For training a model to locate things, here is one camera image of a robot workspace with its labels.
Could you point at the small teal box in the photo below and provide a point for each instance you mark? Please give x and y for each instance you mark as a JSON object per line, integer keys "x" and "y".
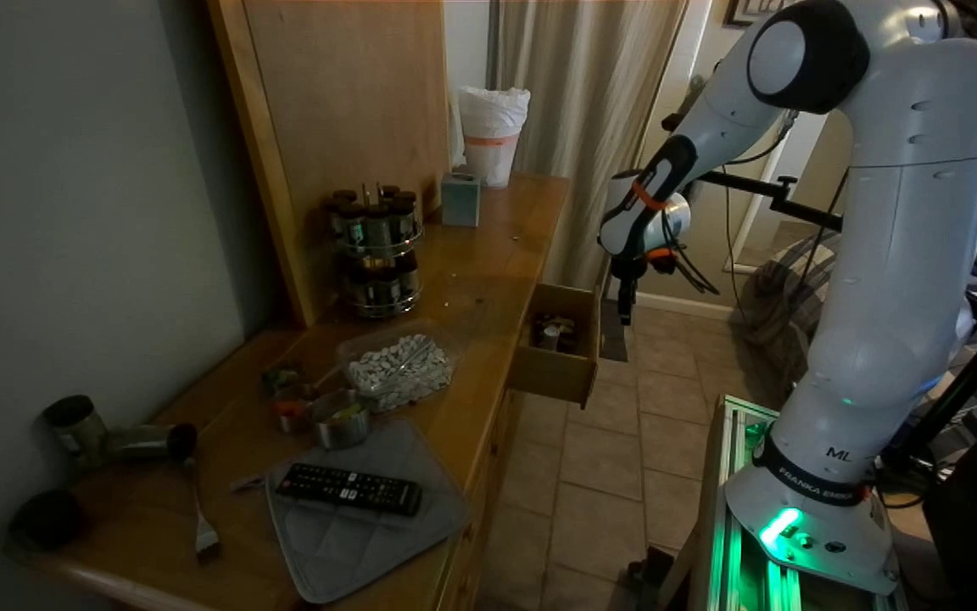
{"x": 461, "y": 202}

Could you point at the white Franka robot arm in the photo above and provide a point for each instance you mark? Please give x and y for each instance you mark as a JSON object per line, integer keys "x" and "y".
{"x": 908, "y": 224}

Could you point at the brown wicker basket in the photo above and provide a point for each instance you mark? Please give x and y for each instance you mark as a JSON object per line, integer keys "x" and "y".
{"x": 764, "y": 333}

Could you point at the wooden dresser drawer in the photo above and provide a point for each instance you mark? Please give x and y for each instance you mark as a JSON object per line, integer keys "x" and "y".
{"x": 556, "y": 376}

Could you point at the tall wooden board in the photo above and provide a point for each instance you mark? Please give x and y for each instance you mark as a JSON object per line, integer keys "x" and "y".
{"x": 342, "y": 104}

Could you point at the wooden cabinet top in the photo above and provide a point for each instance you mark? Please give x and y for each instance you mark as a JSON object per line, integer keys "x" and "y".
{"x": 477, "y": 283}

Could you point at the greenish tape roll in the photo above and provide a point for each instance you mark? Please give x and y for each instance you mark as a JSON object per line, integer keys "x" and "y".
{"x": 343, "y": 426}

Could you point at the small black floor object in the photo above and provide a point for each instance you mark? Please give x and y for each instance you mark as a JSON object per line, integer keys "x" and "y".
{"x": 650, "y": 569}

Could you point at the black remote control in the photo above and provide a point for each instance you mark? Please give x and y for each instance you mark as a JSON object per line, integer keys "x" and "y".
{"x": 346, "y": 490}

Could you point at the round spice jar rack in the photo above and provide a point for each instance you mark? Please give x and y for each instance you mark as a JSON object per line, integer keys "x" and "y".
{"x": 374, "y": 256}

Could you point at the small silver jar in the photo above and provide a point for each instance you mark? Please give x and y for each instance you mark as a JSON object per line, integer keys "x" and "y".
{"x": 554, "y": 333}

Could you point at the grey cloth mat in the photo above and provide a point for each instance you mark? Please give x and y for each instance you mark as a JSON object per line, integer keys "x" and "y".
{"x": 363, "y": 554}

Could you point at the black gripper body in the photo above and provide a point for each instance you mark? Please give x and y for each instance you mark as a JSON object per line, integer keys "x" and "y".
{"x": 628, "y": 273}

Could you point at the black round lid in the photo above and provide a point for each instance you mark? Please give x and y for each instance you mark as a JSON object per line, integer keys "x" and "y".
{"x": 50, "y": 522}

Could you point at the red brown small item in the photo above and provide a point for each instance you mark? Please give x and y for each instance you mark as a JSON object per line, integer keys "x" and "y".
{"x": 287, "y": 397}

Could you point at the beige curtain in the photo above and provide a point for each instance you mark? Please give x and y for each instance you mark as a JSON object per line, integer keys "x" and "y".
{"x": 578, "y": 112}

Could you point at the metal putty knife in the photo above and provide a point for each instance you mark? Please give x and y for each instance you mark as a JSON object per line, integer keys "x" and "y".
{"x": 206, "y": 523}

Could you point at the clear bubble wrap bag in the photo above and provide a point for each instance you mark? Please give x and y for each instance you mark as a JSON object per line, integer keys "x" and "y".
{"x": 403, "y": 371}

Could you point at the robot stand with green light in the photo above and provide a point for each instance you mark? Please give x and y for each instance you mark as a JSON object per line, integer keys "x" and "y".
{"x": 737, "y": 566}

